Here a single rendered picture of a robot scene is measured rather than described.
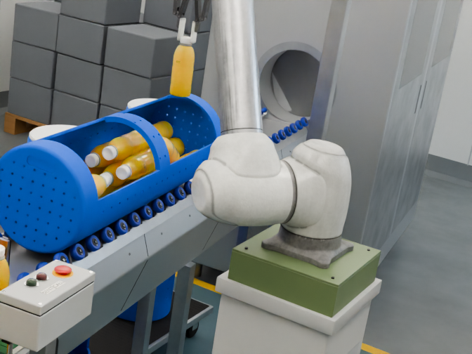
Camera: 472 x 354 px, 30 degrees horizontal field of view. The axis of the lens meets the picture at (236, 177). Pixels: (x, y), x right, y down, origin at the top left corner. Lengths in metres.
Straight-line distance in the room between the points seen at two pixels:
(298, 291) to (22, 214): 0.73
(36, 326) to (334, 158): 0.80
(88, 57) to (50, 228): 3.78
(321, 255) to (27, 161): 0.76
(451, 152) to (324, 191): 5.03
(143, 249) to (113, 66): 3.36
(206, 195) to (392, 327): 2.55
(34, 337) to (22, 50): 4.70
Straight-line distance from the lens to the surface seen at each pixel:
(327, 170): 2.07
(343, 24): 3.20
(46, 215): 2.26
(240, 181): 1.99
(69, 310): 1.84
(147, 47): 5.69
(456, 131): 7.04
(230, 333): 2.23
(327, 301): 2.07
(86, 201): 2.19
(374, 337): 4.29
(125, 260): 2.51
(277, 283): 2.11
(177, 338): 3.24
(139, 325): 3.30
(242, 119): 2.05
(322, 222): 2.11
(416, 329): 4.47
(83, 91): 6.05
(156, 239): 2.67
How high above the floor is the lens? 1.91
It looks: 18 degrees down
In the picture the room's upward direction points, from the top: 9 degrees clockwise
